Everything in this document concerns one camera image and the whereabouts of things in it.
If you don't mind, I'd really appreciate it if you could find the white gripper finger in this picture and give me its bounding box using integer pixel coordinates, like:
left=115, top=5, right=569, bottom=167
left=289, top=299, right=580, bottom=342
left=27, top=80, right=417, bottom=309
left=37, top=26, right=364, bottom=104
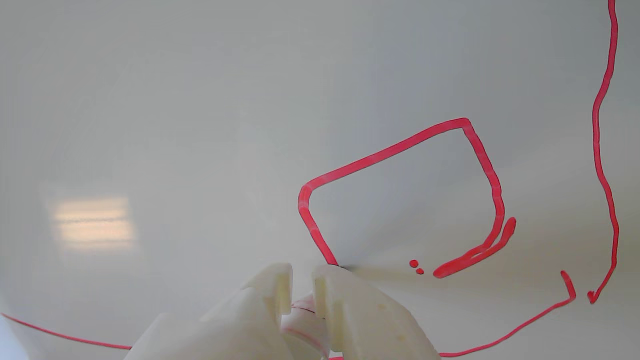
left=125, top=263, right=294, bottom=360
left=311, top=264, right=441, bottom=360

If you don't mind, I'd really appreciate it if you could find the red whiteboard marker pen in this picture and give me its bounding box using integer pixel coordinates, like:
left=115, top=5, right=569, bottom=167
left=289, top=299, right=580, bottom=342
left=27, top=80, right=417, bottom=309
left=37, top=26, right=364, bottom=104
left=280, top=292, right=331, bottom=360

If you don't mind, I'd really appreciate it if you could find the white whiteboard with metal frame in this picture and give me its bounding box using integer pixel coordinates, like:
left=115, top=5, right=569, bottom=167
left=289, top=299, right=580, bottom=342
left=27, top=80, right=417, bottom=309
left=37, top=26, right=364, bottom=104
left=0, top=0, right=640, bottom=360

